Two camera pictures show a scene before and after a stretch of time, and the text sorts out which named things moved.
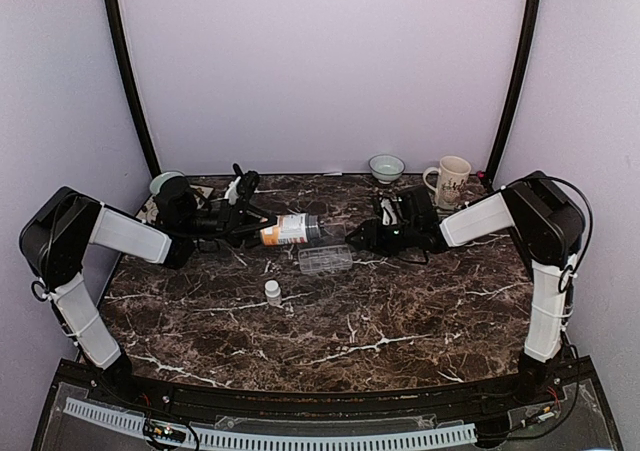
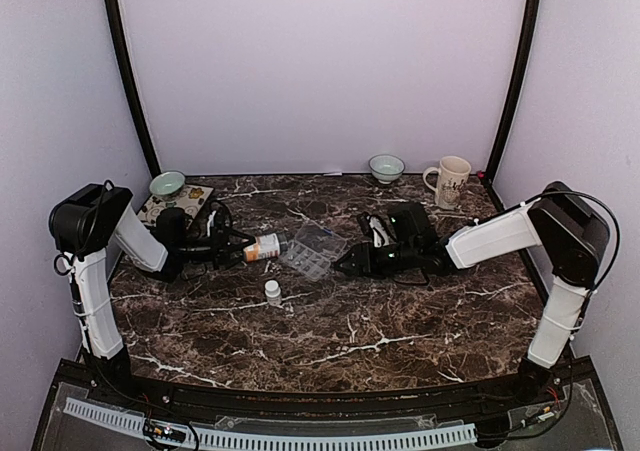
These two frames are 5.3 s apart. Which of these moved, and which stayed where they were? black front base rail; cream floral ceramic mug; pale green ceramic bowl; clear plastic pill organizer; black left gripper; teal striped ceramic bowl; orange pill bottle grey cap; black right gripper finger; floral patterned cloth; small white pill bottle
Moved: black right gripper finger; clear plastic pill organizer; orange pill bottle grey cap; black left gripper
Stayed: cream floral ceramic mug; pale green ceramic bowl; teal striped ceramic bowl; floral patterned cloth; small white pill bottle; black front base rail
